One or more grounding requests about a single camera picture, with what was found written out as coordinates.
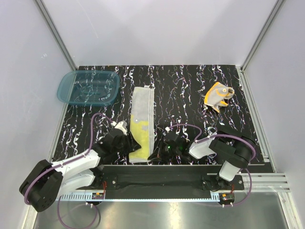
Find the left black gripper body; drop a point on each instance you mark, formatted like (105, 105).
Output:
(121, 147)

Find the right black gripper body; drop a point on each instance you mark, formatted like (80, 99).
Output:
(168, 151)

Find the grey yellow frog towel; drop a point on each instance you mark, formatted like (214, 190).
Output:
(142, 123)

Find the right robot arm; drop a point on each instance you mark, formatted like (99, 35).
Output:
(235, 150)

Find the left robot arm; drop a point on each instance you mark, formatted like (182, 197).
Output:
(48, 181)

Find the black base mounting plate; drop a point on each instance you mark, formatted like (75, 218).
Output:
(154, 182)

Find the blue transparent plastic container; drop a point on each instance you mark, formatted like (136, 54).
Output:
(86, 88)

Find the left orange connector box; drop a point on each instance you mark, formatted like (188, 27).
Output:
(98, 195)

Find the orange connector box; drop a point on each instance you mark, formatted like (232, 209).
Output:
(98, 195)
(227, 198)

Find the grey orange crumpled towel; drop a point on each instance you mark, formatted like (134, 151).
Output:
(216, 96)

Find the right orange connector box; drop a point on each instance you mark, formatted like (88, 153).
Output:
(227, 198)

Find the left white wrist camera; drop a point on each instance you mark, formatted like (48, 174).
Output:
(120, 126)

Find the aluminium frame rail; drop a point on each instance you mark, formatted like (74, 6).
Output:
(253, 183)

